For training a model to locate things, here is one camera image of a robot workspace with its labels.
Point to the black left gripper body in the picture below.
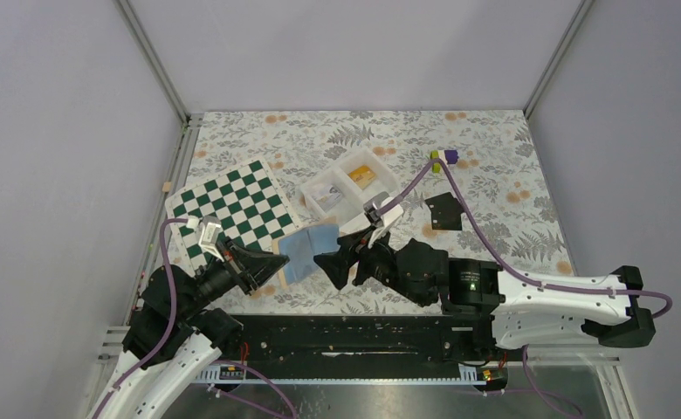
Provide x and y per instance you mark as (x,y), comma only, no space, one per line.
(216,280)

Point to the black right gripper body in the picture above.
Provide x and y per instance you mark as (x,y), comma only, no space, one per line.
(377,258)

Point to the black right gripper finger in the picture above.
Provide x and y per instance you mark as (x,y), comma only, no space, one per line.
(337,265)
(352,242)

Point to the beige leather card holder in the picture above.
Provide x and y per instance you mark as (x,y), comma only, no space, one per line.
(301,246)

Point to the dark grey credit card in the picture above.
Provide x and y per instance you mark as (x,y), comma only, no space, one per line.
(445,212)

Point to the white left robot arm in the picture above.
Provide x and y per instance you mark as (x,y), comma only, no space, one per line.
(155,335)

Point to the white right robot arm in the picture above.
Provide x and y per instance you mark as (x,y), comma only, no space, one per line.
(516,308)

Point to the white VIP card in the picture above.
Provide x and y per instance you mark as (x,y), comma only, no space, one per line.
(327,196)

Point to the orange gold card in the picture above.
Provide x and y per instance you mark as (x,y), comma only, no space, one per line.
(362,176)

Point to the white two-compartment plastic bin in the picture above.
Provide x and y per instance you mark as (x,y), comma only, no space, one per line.
(354,199)

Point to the green and white chessboard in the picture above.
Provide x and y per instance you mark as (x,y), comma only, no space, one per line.
(247,201)

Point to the green white purple toy block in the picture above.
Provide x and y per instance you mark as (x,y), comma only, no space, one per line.
(447,156)

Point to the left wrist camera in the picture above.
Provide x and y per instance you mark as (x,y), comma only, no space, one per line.
(208,229)

